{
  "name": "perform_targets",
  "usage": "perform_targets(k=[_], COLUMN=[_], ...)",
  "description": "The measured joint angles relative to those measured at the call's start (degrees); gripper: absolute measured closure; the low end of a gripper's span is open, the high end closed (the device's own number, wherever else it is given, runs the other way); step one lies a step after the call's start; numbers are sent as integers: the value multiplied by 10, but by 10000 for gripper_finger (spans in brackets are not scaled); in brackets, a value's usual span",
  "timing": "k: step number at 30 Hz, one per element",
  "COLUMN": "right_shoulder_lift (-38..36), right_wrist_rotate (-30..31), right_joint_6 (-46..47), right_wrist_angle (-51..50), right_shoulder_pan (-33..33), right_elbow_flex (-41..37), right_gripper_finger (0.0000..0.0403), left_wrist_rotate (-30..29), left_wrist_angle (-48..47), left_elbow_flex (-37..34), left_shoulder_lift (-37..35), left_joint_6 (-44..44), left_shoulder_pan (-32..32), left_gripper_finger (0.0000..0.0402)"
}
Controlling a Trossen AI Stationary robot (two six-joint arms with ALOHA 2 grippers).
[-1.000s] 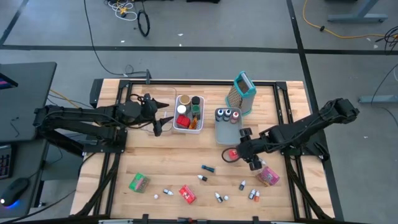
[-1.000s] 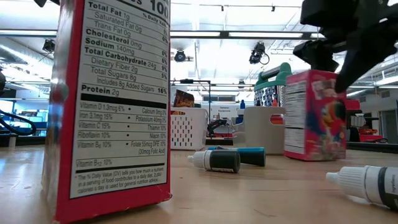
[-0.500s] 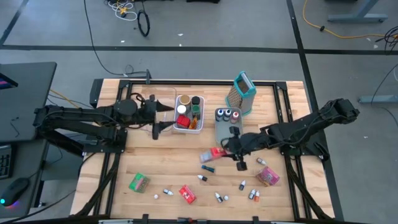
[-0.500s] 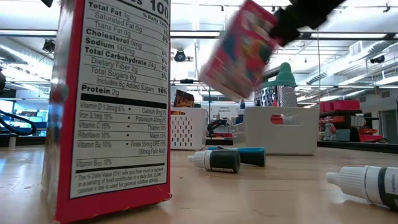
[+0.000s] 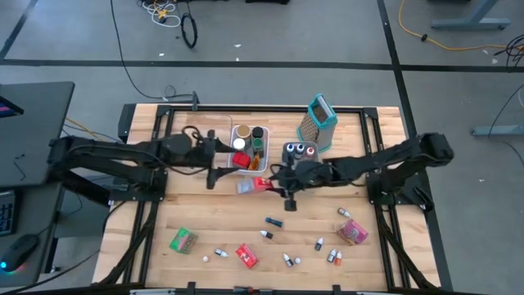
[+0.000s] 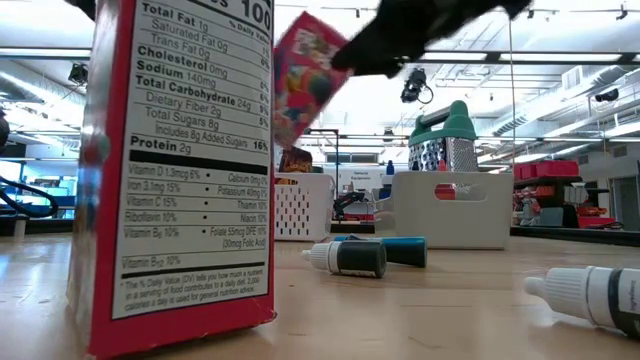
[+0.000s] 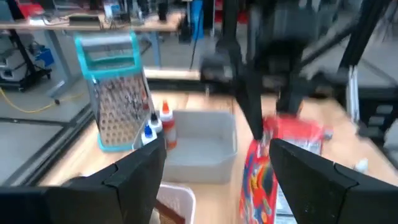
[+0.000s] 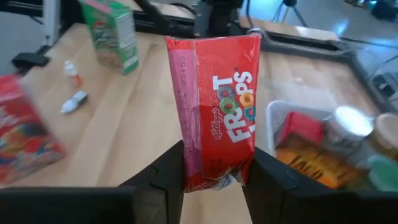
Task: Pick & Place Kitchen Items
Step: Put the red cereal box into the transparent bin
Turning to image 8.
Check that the red-lidded spice jar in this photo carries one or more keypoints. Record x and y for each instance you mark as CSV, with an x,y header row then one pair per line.
x,y
303,126

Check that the small black-labelled dropper bottle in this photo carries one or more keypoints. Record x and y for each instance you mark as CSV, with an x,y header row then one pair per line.
x,y
73,102

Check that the tan-lidded spice jar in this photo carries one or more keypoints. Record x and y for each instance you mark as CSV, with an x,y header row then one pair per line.
x,y
388,130

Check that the green Apple Jacks cereal box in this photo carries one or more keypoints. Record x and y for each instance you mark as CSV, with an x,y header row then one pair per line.
x,y
115,37

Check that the white metal post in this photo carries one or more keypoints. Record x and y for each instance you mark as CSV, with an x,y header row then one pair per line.
x,y
51,18

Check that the green oregano spice jar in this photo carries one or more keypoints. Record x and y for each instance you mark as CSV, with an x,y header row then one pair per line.
x,y
384,172

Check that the white-lidded spice jar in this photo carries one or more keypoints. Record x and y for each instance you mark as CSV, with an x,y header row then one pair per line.
x,y
353,121

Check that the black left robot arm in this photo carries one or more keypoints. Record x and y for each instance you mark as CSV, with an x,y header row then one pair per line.
x,y
222,15

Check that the small orange dropper bottle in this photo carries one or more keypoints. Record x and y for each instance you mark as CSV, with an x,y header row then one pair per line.
x,y
73,73

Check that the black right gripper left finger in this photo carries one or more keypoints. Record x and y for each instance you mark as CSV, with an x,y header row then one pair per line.
x,y
155,193

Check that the white perforated plastic basket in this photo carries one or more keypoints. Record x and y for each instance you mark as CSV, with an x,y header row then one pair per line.
x,y
273,124

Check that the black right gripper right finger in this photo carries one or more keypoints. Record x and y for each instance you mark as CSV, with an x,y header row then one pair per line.
x,y
273,199

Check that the red Froot Loops cereal box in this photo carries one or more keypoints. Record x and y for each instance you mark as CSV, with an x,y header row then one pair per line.
x,y
25,133
224,93

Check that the brown taco seasoning packet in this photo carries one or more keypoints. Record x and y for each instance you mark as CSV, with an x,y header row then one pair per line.
x,y
317,165

